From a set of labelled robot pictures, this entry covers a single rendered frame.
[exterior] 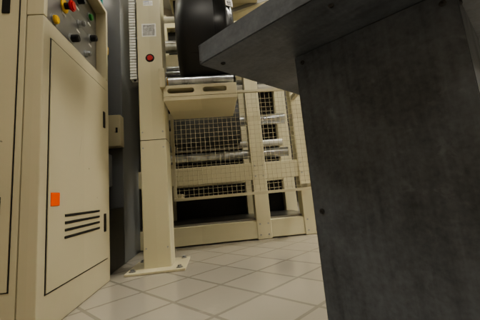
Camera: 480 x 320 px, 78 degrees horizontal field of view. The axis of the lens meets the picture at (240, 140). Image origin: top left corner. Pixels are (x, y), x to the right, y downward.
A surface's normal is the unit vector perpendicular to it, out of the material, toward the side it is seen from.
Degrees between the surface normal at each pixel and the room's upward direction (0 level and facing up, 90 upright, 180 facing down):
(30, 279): 90
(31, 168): 90
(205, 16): 90
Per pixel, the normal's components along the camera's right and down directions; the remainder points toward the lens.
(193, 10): 0.07, -0.28
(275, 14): -0.70, -0.06
